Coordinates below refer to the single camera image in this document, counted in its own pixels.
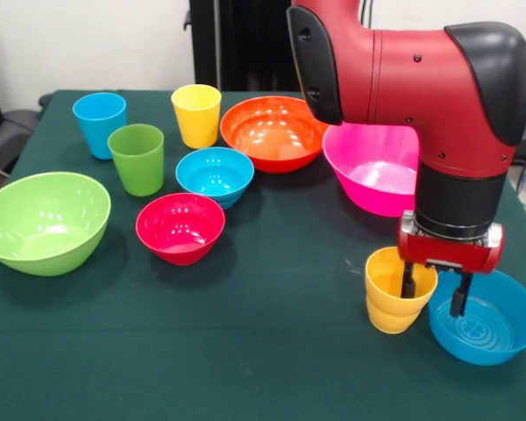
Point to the green cup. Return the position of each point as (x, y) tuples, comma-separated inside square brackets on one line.
[(138, 166)]

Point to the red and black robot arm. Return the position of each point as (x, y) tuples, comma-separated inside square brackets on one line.
[(421, 87)]

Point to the orange bowl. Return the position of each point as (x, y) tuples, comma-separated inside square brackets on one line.
[(272, 136)]

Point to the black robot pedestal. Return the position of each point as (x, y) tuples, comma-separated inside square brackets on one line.
[(245, 44)]

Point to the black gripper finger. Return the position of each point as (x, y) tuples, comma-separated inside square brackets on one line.
[(409, 287), (458, 302)]

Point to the short yellow cup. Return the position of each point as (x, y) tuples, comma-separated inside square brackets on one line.
[(385, 285), (392, 322)]

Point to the dark green table cloth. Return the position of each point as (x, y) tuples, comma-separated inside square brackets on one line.
[(201, 342)]

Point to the blue cup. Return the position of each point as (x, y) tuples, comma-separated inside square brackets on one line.
[(96, 127)]

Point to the small red bowl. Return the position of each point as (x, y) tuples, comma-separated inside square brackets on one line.
[(179, 228)]

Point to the tall yellow cup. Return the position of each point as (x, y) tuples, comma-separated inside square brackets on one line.
[(197, 127)]

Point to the dark blue bowl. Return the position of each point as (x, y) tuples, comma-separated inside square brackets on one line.
[(508, 316)]

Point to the large green bowl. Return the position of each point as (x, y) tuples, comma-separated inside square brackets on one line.
[(44, 223)]

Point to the large pink bowl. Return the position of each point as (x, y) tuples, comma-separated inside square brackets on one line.
[(368, 175)]

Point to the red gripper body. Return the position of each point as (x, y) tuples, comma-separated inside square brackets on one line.
[(451, 256)]

